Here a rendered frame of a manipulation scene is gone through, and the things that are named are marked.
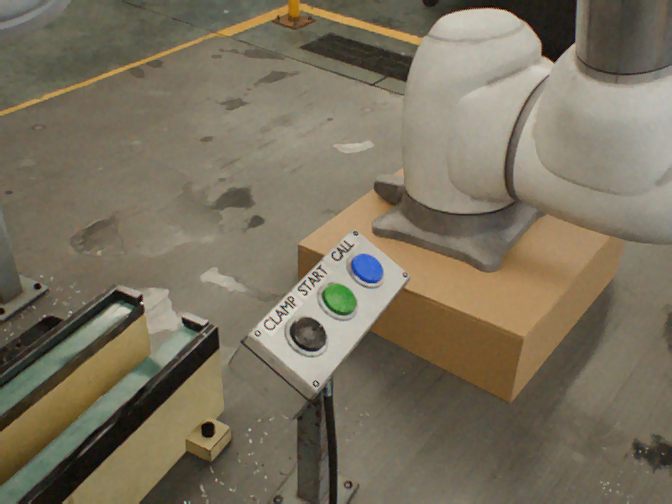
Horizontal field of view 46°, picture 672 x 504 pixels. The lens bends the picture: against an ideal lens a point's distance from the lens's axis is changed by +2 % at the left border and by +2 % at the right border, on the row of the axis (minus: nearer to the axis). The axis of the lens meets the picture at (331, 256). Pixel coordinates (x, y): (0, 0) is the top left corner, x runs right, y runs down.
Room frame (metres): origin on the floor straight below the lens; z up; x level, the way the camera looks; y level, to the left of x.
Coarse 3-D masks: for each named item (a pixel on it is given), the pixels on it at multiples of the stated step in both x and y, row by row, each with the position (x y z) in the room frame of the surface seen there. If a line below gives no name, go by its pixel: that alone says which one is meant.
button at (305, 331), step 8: (296, 320) 0.46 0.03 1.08; (304, 320) 0.47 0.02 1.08; (312, 320) 0.47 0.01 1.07; (296, 328) 0.46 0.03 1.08; (304, 328) 0.46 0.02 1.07; (312, 328) 0.46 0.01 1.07; (320, 328) 0.46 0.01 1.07; (296, 336) 0.45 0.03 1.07; (304, 336) 0.45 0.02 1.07; (312, 336) 0.45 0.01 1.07; (320, 336) 0.46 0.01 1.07; (296, 344) 0.45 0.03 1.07; (304, 344) 0.45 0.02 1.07; (312, 344) 0.45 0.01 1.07; (320, 344) 0.45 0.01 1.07
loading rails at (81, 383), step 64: (64, 320) 0.63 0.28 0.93; (128, 320) 0.65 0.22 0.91; (192, 320) 0.63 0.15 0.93; (0, 384) 0.54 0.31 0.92; (64, 384) 0.57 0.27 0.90; (128, 384) 0.55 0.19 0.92; (192, 384) 0.58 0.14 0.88; (0, 448) 0.50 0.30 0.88; (64, 448) 0.47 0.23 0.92; (128, 448) 0.50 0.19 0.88; (192, 448) 0.56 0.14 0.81
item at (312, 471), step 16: (320, 400) 0.50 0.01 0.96; (304, 416) 0.50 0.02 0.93; (320, 416) 0.50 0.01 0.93; (304, 432) 0.50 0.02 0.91; (320, 432) 0.50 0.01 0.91; (304, 448) 0.50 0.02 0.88; (320, 448) 0.50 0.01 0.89; (336, 448) 0.47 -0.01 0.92; (304, 464) 0.50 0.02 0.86; (320, 464) 0.50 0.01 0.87; (336, 464) 0.47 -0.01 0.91; (288, 480) 0.53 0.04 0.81; (304, 480) 0.50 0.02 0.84; (320, 480) 0.50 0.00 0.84; (336, 480) 0.47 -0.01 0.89; (352, 480) 0.53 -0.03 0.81; (272, 496) 0.51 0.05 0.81; (288, 496) 0.51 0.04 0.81; (304, 496) 0.50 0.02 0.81; (320, 496) 0.50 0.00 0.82; (336, 496) 0.46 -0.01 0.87
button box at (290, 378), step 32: (352, 256) 0.56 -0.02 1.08; (384, 256) 0.57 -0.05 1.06; (320, 288) 0.51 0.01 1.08; (352, 288) 0.52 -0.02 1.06; (384, 288) 0.54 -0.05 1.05; (288, 320) 0.47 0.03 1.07; (320, 320) 0.48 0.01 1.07; (352, 320) 0.49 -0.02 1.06; (256, 352) 0.44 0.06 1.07; (288, 352) 0.44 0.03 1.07; (320, 352) 0.45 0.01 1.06; (256, 384) 0.44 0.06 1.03; (288, 384) 0.43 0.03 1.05; (320, 384) 0.42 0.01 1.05; (288, 416) 0.43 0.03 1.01
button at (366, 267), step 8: (360, 256) 0.55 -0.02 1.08; (368, 256) 0.56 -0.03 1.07; (352, 264) 0.54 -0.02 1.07; (360, 264) 0.54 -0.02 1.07; (368, 264) 0.55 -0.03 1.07; (376, 264) 0.55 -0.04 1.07; (360, 272) 0.54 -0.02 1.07; (368, 272) 0.54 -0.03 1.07; (376, 272) 0.54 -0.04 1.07; (368, 280) 0.53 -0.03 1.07; (376, 280) 0.54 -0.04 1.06
